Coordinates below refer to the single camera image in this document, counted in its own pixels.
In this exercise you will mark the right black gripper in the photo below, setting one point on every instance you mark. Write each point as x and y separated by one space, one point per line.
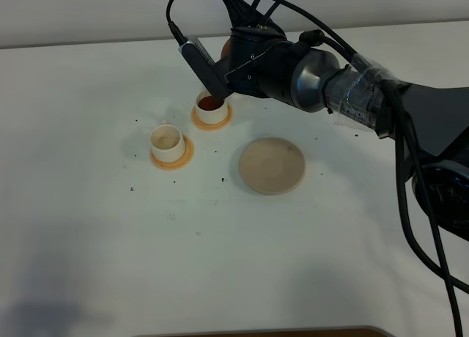
261 61

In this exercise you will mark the brown clay teapot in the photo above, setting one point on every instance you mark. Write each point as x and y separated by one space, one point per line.
225 49

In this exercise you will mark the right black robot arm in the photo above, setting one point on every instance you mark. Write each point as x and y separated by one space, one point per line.
317 73

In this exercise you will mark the beige round teapot saucer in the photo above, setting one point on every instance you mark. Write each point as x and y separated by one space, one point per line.
272 166

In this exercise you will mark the far white teacup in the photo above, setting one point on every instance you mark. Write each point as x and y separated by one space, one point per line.
210 111

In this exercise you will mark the white teacup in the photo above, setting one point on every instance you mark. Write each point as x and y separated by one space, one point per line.
210 111
167 143

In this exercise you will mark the far orange cup coaster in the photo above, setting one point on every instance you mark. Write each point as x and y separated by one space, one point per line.
202 126

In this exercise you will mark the orange cup coaster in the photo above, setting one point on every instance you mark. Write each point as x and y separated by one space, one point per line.
184 160
202 126

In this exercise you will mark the near orange cup coaster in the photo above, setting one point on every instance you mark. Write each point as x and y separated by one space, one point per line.
184 160

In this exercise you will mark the near white teacup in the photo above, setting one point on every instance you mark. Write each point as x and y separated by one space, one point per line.
167 143

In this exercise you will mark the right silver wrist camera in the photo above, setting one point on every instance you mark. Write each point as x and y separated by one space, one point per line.
210 73

